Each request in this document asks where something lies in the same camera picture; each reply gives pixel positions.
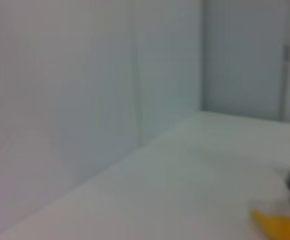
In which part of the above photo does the yellow plastic banana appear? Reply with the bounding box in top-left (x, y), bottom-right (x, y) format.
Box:
top-left (250, 208), bottom-right (290, 240)

